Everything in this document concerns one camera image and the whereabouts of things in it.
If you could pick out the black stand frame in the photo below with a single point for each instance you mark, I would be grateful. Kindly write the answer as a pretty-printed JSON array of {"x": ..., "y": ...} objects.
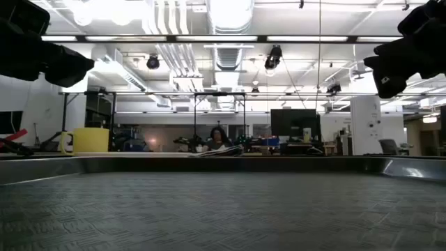
[{"x": 219, "y": 94}]

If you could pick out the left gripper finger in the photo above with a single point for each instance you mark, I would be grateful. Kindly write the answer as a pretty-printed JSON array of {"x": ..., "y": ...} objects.
[
  {"x": 21, "y": 17},
  {"x": 68, "y": 66}
]

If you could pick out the black wall screen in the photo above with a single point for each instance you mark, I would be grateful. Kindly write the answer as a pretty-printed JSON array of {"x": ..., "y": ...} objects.
[{"x": 10, "y": 122}]

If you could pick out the grey office chair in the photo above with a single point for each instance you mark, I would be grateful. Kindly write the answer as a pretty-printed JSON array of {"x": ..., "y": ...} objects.
[{"x": 388, "y": 146}]

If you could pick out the yellow mug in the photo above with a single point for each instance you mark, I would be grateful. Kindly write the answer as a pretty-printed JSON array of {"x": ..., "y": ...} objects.
[{"x": 90, "y": 141}]

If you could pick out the silver ventilation duct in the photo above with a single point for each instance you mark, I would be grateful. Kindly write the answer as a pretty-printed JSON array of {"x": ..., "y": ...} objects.
[{"x": 230, "y": 17}]

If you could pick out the white column with devices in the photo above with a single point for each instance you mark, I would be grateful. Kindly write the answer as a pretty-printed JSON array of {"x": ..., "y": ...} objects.
[{"x": 366, "y": 122}]

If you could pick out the black tool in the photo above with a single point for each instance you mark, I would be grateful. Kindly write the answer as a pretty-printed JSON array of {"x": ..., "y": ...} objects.
[{"x": 14, "y": 148}]

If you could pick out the blue storage bins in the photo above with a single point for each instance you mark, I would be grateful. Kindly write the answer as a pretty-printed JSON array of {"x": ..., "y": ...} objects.
[{"x": 268, "y": 142}]

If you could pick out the person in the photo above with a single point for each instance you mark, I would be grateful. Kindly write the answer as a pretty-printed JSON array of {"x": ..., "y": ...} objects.
[{"x": 217, "y": 139}]

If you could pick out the black monitor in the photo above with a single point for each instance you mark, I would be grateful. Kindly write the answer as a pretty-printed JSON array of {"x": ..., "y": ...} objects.
[{"x": 292, "y": 122}]

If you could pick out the dark shelf unit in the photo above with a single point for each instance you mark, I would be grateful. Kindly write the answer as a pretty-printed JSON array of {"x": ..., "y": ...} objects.
[{"x": 99, "y": 108}]

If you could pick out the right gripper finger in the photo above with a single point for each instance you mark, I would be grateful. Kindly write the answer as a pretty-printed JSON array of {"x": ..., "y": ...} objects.
[
  {"x": 425, "y": 14},
  {"x": 388, "y": 82}
]

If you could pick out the red bar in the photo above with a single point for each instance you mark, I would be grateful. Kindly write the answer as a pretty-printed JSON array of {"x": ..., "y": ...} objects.
[{"x": 15, "y": 135}]

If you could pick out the black ceiling spotlight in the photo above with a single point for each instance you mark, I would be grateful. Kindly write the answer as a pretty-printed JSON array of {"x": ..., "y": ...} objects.
[
  {"x": 273, "y": 59},
  {"x": 334, "y": 89},
  {"x": 152, "y": 62}
]

